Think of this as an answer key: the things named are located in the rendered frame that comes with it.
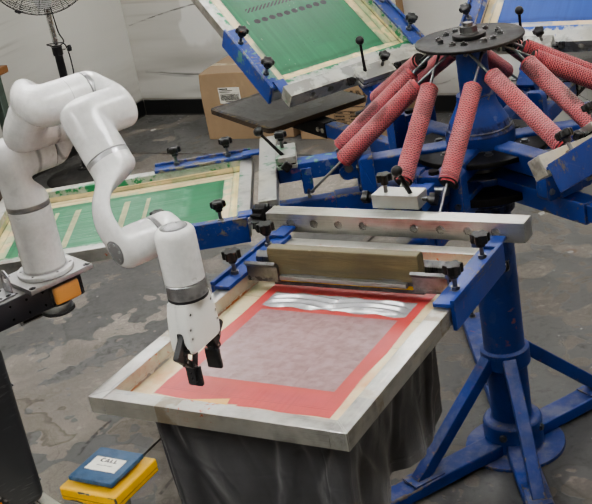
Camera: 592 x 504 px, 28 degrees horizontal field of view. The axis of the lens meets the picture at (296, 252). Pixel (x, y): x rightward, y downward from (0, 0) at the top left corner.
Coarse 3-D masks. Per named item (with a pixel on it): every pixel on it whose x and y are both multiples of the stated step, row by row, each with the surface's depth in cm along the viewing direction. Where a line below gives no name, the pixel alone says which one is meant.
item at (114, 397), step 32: (448, 256) 271; (448, 320) 244; (160, 352) 250; (416, 352) 231; (128, 384) 241; (384, 384) 221; (128, 416) 233; (160, 416) 228; (192, 416) 224; (224, 416) 220; (256, 416) 218; (288, 416) 216; (352, 416) 212
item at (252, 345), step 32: (288, 288) 276; (320, 288) 273; (256, 320) 263; (288, 320) 260; (320, 320) 258; (224, 352) 251; (256, 352) 249; (288, 352) 246; (224, 384) 238; (256, 384) 236
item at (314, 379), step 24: (336, 312) 260; (312, 336) 251; (336, 336) 249; (360, 336) 248; (384, 336) 246; (288, 360) 243; (312, 360) 241; (336, 360) 240; (360, 360) 238; (264, 384) 236; (288, 384) 234; (312, 384) 232; (336, 384) 231; (264, 408) 227; (288, 408) 225; (312, 408) 224; (336, 408) 222
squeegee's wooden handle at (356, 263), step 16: (272, 256) 274; (288, 256) 272; (304, 256) 269; (320, 256) 267; (336, 256) 265; (352, 256) 263; (368, 256) 261; (384, 256) 259; (400, 256) 257; (416, 256) 255; (288, 272) 273; (304, 272) 271; (320, 272) 269; (336, 272) 267; (352, 272) 265; (368, 272) 263; (384, 272) 261; (400, 272) 259
